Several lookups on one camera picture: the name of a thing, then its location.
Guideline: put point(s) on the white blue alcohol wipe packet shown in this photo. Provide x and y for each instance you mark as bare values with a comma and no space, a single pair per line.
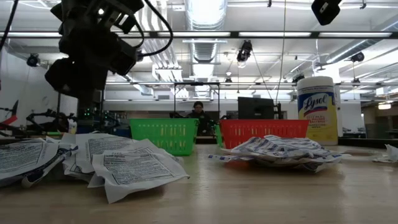
74,169
136,169
149,145
40,175
21,160
102,146

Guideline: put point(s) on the blue box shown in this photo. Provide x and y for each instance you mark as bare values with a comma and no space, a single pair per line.
122,133

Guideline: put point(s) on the black mounted camera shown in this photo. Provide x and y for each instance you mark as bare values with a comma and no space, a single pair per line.
357,57
32,59

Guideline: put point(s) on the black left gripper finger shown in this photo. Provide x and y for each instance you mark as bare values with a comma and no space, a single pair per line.
63,76
93,79

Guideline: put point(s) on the white blue-striped bandage wrapper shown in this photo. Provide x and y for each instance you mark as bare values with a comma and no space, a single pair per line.
304,144
224,158
311,161
264,146

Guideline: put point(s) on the black overhead camera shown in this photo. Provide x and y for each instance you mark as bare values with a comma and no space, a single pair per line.
244,51

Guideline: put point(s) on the Lysol wipes canister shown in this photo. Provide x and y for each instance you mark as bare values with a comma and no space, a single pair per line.
317,105

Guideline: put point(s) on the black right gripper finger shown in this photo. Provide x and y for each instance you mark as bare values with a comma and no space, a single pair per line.
326,11

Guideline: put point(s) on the silver ceiling air duct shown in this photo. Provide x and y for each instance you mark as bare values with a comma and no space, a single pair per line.
205,53

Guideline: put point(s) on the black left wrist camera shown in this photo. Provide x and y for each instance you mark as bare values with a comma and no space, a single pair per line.
132,15

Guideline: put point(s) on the black computer monitor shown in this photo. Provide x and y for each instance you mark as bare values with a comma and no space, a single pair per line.
255,107

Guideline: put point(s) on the black background robot arm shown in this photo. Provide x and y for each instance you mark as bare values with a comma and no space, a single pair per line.
37,116

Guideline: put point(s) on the green plastic basket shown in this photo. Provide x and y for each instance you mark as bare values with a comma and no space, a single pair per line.
218,135
164,133

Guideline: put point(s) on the person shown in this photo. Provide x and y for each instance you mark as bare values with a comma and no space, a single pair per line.
199,119

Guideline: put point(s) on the red plastic basket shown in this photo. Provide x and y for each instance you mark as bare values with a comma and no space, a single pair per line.
248,129

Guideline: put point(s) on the white LED light bar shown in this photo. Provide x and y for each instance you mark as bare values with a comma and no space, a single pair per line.
31,34
273,34
202,34
354,34

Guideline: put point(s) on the small pale sachet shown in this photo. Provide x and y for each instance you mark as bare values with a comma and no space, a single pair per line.
390,154

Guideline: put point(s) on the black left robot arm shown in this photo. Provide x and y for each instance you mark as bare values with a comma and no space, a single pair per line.
81,15

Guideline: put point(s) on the black background rig frame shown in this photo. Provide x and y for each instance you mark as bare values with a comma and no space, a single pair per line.
196,83

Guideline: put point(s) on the dark equipment rack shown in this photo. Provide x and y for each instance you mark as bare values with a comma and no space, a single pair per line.
90,124

